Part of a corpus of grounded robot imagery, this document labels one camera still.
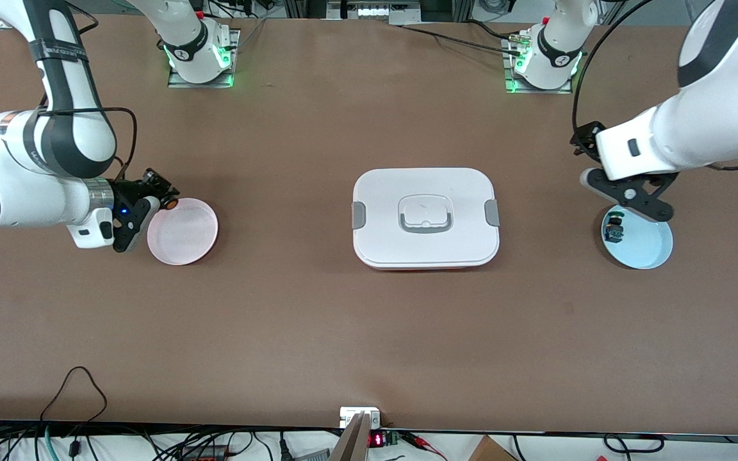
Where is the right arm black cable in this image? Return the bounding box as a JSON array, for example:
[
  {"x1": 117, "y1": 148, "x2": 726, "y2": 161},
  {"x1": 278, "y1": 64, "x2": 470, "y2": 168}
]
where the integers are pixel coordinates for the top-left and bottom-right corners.
[{"x1": 39, "y1": 106, "x2": 138, "y2": 183}]

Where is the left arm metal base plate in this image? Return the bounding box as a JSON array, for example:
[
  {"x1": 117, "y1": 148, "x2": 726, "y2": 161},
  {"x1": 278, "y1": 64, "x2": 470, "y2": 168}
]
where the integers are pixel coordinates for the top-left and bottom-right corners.
[{"x1": 504, "y1": 32, "x2": 575, "y2": 95}]

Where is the grey lunch box handle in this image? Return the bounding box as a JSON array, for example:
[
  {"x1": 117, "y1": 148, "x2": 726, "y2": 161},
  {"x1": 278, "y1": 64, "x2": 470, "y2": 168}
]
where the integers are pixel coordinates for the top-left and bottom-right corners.
[{"x1": 398, "y1": 194, "x2": 454, "y2": 234}]

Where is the black looped cable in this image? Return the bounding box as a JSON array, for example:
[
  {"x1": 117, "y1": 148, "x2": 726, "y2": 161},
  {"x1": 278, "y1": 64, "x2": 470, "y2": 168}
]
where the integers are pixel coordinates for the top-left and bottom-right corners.
[{"x1": 40, "y1": 366, "x2": 108, "y2": 423}]

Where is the grey camera support post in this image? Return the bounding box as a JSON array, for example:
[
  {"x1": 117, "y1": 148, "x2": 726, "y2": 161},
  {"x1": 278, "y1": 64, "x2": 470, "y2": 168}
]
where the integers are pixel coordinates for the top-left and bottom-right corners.
[{"x1": 331, "y1": 413, "x2": 371, "y2": 461}]

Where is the black cable across table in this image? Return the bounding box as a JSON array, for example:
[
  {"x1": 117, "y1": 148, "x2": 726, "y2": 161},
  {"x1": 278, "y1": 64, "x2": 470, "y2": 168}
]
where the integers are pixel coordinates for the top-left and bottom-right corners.
[{"x1": 395, "y1": 22, "x2": 523, "y2": 55}]

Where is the white control device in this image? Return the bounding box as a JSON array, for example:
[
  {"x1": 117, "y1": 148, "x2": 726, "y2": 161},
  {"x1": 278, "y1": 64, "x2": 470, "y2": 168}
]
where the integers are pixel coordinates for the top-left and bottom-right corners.
[{"x1": 327, "y1": 0, "x2": 422, "y2": 20}]

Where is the light blue round plate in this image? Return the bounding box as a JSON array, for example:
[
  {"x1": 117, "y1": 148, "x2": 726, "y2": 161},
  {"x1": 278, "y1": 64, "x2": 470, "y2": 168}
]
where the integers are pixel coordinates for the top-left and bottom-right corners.
[{"x1": 601, "y1": 206, "x2": 674, "y2": 270}]

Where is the white lidded lunch box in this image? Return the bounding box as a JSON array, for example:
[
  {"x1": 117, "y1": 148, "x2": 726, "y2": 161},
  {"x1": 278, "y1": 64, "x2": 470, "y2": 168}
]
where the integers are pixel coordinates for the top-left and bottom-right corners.
[{"x1": 352, "y1": 168, "x2": 501, "y2": 271}]

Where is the brown cardboard piece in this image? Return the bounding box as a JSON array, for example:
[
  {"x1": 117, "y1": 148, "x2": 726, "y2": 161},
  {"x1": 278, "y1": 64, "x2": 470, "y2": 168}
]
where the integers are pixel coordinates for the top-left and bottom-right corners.
[{"x1": 468, "y1": 435, "x2": 518, "y2": 461}]

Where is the white power outlet box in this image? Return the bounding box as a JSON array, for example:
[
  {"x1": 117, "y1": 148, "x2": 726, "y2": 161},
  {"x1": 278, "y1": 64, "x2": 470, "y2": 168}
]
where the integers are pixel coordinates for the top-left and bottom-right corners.
[{"x1": 340, "y1": 407, "x2": 381, "y2": 428}]

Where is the red and black clip lead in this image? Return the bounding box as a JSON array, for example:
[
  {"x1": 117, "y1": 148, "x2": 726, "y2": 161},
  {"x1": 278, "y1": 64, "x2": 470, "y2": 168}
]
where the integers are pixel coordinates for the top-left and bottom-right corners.
[{"x1": 401, "y1": 432, "x2": 448, "y2": 460}]

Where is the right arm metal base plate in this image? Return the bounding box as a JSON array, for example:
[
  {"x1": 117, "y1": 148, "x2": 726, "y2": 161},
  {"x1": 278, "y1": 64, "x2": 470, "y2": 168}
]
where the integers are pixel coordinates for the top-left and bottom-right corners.
[{"x1": 167, "y1": 29, "x2": 240, "y2": 88}]

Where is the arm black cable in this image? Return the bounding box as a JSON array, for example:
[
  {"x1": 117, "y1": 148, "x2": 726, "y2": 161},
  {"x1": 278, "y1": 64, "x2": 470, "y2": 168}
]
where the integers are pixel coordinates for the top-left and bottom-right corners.
[
  {"x1": 39, "y1": 106, "x2": 138, "y2": 183},
  {"x1": 571, "y1": 0, "x2": 658, "y2": 138}
]

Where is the pale pink round plate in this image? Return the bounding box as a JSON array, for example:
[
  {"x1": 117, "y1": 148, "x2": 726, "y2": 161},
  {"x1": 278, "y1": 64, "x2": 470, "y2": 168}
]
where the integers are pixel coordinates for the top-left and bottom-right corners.
[{"x1": 147, "y1": 197, "x2": 219, "y2": 266}]

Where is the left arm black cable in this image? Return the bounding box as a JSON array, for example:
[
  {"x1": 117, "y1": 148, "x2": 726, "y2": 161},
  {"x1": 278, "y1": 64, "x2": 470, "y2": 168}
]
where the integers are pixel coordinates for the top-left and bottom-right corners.
[{"x1": 571, "y1": 0, "x2": 658, "y2": 138}]

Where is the black coiled floor cable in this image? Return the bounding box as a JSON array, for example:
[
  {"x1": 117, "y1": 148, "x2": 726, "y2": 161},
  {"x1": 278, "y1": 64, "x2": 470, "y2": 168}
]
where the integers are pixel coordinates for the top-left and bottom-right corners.
[{"x1": 603, "y1": 434, "x2": 666, "y2": 454}]

